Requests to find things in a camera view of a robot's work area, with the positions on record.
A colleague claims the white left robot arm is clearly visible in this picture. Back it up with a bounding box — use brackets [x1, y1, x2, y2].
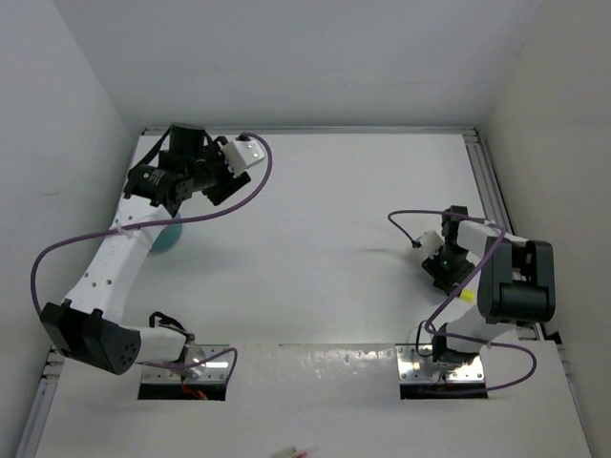
[32, 124, 273, 375]

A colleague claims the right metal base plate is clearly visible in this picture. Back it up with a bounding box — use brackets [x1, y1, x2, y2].
[395, 343, 485, 385]

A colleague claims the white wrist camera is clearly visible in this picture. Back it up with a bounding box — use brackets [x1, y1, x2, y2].
[221, 137, 265, 177]
[412, 231, 444, 260]

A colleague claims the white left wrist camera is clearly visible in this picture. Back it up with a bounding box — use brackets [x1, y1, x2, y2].
[221, 137, 265, 177]

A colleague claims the teal pen holder cup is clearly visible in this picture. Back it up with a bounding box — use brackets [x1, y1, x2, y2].
[149, 223, 183, 255]

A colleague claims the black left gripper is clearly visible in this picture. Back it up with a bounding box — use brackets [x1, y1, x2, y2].
[185, 136, 249, 205]

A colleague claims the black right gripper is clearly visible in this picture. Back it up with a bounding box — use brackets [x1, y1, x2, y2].
[422, 245, 474, 297]

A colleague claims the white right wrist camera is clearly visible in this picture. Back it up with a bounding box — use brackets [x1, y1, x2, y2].
[412, 231, 444, 260]

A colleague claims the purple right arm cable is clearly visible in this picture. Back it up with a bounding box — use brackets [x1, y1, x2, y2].
[386, 208, 538, 393]

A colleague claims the pink white object at edge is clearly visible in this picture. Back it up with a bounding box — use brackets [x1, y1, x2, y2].
[271, 445, 320, 458]

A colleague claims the yellow black highlighter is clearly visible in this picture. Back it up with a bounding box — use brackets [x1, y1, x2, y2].
[459, 289, 475, 303]

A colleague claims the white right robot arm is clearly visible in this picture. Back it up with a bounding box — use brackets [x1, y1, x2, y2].
[422, 205, 556, 368]

